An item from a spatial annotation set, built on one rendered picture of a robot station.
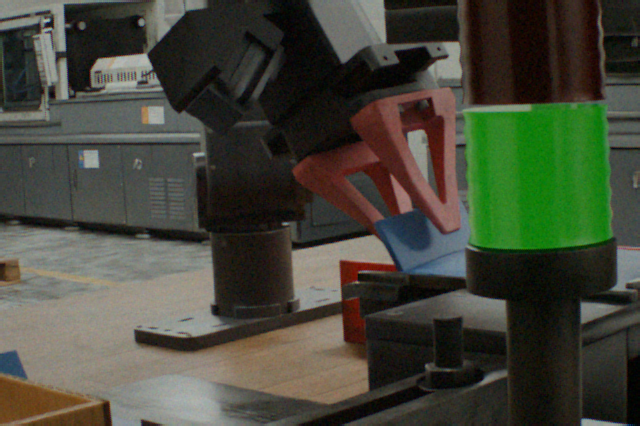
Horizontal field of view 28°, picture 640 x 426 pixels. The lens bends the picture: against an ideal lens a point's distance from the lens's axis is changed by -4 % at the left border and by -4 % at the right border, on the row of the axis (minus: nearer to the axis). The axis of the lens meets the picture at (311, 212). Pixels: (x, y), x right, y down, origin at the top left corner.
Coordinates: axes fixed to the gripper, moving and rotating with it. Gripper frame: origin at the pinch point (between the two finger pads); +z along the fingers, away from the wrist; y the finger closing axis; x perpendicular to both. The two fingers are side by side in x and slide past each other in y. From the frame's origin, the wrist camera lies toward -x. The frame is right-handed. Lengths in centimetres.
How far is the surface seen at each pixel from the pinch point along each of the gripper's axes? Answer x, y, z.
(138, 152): 475, -597, -243
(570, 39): -26.7, 30.0, 3.2
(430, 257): -1.3, 0.5, 1.5
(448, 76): 466, -338, -146
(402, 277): -4.7, 1.3, 2.1
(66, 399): -25.0, 0.1, 2.0
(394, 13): -8.4, 11.7, -7.4
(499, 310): -8.4, 8.9, 6.4
